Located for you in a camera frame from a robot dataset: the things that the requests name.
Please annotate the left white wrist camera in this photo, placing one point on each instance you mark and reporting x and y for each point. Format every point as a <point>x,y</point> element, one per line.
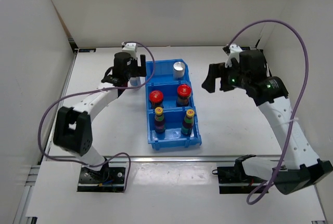
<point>130,48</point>

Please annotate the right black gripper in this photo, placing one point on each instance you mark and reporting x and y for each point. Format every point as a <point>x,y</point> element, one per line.
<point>215,71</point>

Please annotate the silver-capped white shaker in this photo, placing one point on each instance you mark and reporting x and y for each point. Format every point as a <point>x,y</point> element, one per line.
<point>135,81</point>
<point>178,70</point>

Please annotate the blue three-compartment plastic bin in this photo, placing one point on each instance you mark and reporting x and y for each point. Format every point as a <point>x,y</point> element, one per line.
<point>160,77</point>

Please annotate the yellow-capped sauce bottle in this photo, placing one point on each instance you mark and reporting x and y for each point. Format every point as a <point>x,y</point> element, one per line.
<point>159,121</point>

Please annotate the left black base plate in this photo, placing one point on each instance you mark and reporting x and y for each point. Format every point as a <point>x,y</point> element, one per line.
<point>112,178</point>

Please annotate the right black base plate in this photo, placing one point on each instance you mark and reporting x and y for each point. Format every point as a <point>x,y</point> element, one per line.
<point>229,183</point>

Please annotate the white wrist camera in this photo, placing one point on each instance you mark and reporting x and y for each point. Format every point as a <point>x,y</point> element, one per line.
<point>233,50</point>
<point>130,48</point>

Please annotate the aluminium frame rail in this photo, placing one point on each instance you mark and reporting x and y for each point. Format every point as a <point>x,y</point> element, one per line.
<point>155,159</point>

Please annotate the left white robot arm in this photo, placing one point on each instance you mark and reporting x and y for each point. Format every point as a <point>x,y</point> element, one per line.
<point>73,128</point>

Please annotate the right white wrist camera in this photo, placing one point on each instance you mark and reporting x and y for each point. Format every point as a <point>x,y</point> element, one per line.
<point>233,50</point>

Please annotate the red-lidded sauce jar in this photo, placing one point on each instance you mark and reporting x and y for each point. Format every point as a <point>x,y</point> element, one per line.
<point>183,95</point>
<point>156,99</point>

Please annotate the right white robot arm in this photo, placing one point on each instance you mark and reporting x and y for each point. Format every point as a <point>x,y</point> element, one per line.
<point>301,166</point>

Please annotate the black corner label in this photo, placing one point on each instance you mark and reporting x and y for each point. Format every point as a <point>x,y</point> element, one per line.
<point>87,50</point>

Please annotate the green-labelled sauce bottle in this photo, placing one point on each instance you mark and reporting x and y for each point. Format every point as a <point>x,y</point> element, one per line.
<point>188,122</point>

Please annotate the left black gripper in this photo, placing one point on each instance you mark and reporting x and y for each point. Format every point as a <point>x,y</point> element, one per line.
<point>139,71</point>

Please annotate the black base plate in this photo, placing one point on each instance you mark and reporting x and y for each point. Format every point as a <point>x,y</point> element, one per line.
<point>229,183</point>
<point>112,178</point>

